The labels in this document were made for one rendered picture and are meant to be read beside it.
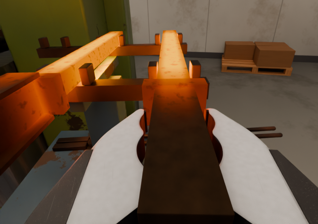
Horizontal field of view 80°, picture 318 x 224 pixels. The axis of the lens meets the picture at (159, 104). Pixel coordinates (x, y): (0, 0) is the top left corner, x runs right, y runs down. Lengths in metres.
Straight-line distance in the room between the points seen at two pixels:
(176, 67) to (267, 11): 3.99
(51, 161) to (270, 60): 3.24
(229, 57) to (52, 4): 3.27
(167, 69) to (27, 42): 0.62
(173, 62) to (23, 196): 0.40
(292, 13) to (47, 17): 3.95
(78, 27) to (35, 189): 0.47
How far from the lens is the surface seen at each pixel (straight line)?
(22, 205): 0.48
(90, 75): 0.23
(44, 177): 0.51
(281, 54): 3.45
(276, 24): 4.22
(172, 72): 0.18
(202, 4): 4.10
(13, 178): 0.79
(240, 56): 3.72
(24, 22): 0.75
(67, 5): 0.70
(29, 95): 0.18
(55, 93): 0.18
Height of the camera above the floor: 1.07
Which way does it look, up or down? 28 degrees down
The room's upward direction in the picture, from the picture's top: 2 degrees counter-clockwise
